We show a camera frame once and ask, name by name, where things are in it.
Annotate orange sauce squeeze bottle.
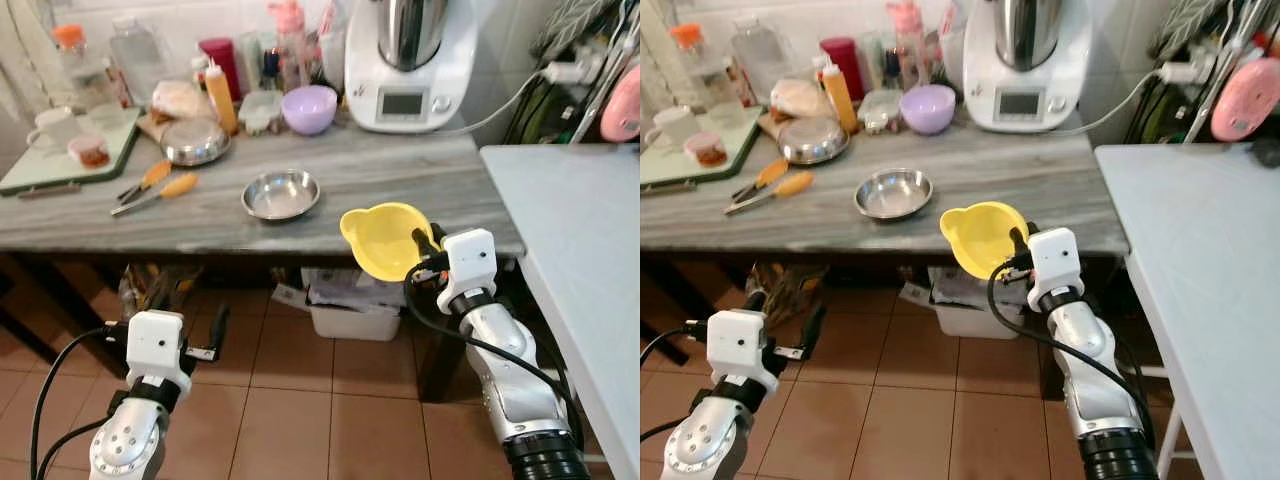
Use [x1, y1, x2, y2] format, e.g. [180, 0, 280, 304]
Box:
[822, 60, 859, 135]
[204, 60, 239, 136]

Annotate round stainless steel bowl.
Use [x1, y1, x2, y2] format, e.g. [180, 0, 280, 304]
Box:
[160, 118, 231, 167]
[853, 167, 934, 221]
[777, 117, 851, 166]
[241, 169, 322, 221]

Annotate clear lidded food container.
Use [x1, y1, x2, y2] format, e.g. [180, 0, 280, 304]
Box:
[858, 89, 904, 135]
[238, 90, 283, 136]

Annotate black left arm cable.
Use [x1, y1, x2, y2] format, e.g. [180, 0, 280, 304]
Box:
[640, 322, 709, 441]
[30, 326, 128, 480]

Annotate white plastic bin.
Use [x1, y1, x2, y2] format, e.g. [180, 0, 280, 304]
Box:
[303, 268, 403, 342]
[922, 268, 1007, 339]

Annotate red white snack packet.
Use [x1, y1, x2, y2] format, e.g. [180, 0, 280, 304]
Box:
[318, 0, 347, 81]
[940, 0, 967, 77]

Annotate pink lidded water bottle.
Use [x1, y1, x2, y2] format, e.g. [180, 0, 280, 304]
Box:
[887, 0, 926, 89]
[268, 0, 309, 89]

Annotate white lace cloth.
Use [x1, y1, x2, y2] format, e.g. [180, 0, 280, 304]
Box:
[0, 0, 61, 151]

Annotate purple plastic bowl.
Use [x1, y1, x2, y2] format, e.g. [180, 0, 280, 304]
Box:
[899, 84, 958, 135]
[281, 85, 338, 136]

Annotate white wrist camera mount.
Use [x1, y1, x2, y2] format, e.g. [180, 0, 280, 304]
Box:
[706, 308, 782, 397]
[125, 310, 194, 397]
[1027, 227, 1087, 311]
[437, 228, 499, 313]

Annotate grey striped cloth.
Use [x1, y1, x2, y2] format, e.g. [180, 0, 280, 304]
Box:
[1150, 0, 1243, 61]

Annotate white tray with green rim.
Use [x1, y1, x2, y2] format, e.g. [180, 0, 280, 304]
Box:
[640, 108, 761, 189]
[0, 108, 143, 196]

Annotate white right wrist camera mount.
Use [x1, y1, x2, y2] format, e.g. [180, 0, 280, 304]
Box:
[1027, 227, 1087, 311]
[437, 228, 499, 313]

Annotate small pink lidded container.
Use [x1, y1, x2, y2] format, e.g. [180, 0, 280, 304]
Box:
[685, 132, 729, 168]
[68, 134, 111, 169]

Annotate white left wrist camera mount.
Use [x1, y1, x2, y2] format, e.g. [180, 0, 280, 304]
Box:
[706, 308, 782, 397]
[125, 310, 194, 397]

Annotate white table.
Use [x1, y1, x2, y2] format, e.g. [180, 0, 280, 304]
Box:
[1095, 143, 1280, 480]
[480, 143, 641, 480]

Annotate steel tongs with orange tips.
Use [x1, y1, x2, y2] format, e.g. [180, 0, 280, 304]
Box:
[110, 160, 199, 217]
[725, 158, 814, 216]

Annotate yellow plastic bowl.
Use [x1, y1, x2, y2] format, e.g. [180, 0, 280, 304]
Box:
[340, 202, 438, 282]
[939, 201, 1031, 280]

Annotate maroon canister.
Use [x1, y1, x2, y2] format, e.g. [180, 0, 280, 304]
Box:
[820, 37, 863, 101]
[198, 38, 241, 101]

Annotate clear pitcher with orange lid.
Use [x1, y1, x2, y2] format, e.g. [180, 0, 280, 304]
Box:
[52, 24, 113, 111]
[670, 23, 731, 111]

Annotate white mug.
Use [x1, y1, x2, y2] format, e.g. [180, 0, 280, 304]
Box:
[645, 106, 701, 151]
[27, 107, 83, 153]

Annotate dark patterned bag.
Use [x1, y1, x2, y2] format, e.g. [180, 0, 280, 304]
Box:
[745, 262, 831, 313]
[120, 262, 206, 313]

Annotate white food processor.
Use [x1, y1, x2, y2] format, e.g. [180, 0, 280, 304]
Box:
[344, 0, 479, 134]
[962, 0, 1098, 133]

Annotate clear pitcher with white lid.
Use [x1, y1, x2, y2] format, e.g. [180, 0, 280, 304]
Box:
[108, 15, 167, 106]
[730, 15, 787, 101]

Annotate pink round appliance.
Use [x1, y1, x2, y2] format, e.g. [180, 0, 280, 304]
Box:
[600, 65, 641, 143]
[1210, 57, 1280, 143]

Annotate plastic bag of bread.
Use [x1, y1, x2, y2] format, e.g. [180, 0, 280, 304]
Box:
[150, 80, 214, 123]
[768, 79, 831, 121]

